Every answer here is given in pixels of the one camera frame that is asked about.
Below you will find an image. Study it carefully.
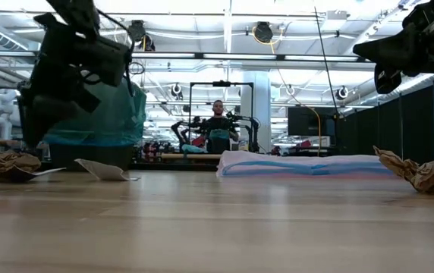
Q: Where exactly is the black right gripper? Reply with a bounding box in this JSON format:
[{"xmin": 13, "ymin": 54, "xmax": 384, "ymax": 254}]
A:
[{"xmin": 353, "ymin": 0, "xmax": 434, "ymax": 95}]

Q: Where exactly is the person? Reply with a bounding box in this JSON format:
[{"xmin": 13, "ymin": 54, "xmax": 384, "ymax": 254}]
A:
[{"xmin": 204, "ymin": 99, "xmax": 240, "ymax": 155}]

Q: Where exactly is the yellow cable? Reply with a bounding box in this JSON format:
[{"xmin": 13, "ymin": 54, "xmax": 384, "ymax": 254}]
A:
[{"xmin": 252, "ymin": 25, "xmax": 322, "ymax": 157}]

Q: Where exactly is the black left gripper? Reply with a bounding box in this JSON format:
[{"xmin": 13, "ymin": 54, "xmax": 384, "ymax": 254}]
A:
[{"xmin": 17, "ymin": 13, "xmax": 134, "ymax": 149}]

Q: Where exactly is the thin black hanging cable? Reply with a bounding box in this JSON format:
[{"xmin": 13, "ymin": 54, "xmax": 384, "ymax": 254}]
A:
[{"xmin": 313, "ymin": 5, "xmax": 342, "ymax": 118}]

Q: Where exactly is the dark grey trash bin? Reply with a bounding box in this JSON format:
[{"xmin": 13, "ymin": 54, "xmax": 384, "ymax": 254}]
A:
[{"xmin": 49, "ymin": 143, "xmax": 134, "ymax": 171}]

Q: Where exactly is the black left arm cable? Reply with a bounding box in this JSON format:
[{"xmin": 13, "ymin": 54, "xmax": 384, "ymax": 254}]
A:
[{"xmin": 95, "ymin": 9, "xmax": 146, "ymax": 98}]

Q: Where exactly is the white liner with blue drawstring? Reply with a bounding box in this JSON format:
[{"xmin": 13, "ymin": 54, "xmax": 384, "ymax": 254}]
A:
[{"xmin": 215, "ymin": 149, "xmax": 395, "ymax": 178}]

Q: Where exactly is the white paper scrap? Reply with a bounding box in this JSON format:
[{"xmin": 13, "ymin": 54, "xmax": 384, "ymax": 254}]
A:
[
  {"xmin": 74, "ymin": 158, "xmax": 141, "ymax": 182},
  {"xmin": 0, "ymin": 166, "xmax": 67, "ymax": 184}
]

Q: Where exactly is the teal plastic trash bag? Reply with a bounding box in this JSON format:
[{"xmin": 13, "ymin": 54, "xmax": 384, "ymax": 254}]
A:
[{"xmin": 44, "ymin": 77, "xmax": 148, "ymax": 147}]

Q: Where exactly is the black monitor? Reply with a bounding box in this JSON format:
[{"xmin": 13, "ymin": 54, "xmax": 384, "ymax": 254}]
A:
[{"xmin": 288, "ymin": 106, "xmax": 338, "ymax": 137}]

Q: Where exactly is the black partition panel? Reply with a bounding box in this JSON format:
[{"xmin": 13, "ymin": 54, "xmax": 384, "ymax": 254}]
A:
[{"xmin": 336, "ymin": 85, "xmax": 434, "ymax": 166}]

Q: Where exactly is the wooden background table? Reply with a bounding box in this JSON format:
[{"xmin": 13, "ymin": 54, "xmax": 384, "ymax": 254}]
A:
[{"xmin": 159, "ymin": 152, "xmax": 222, "ymax": 160}]

